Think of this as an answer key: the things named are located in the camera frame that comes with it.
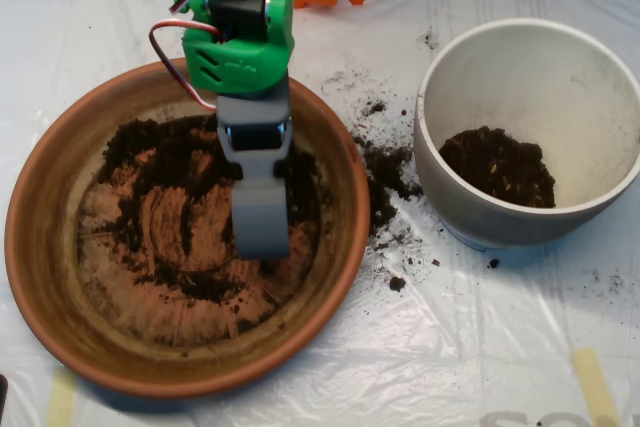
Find dark soil heap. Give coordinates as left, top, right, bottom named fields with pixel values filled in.
left=94, top=114, right=324, bottom=306

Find spilled soil pile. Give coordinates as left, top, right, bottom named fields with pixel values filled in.
left=352, top=134, right=426, bottom=239

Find white ceramic pot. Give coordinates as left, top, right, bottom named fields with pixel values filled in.
left=413, top=17, right=640, bottom=252

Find terracotta clay saucer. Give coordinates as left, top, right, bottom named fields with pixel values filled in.
left=4, top=56, right=372, bottom=401

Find clear plastic cover sheet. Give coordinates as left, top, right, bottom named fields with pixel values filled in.
left=0, top=0, right=640, bottom=427

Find long beige masking tape strip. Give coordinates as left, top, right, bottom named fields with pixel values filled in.
left=571, top=346, right=622, bottom=427
left=45, top=369, right=79, bottom=427

